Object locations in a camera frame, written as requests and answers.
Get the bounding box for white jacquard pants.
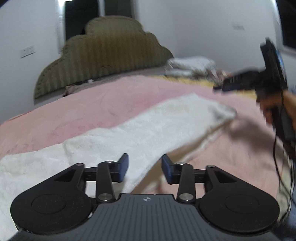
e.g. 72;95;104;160
1;94;236;240

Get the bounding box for person right hand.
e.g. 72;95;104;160
256;90;296;130

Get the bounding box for pink floral bed sheet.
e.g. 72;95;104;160
1;76;279;196

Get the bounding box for patterned pillow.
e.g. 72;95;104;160
63;79;94;97

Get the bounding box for olive upholstered headboard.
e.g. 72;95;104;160
34;16;173;99

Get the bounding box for dark window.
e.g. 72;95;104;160
63;0;134;40

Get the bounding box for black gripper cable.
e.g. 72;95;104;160
272;92;296;223

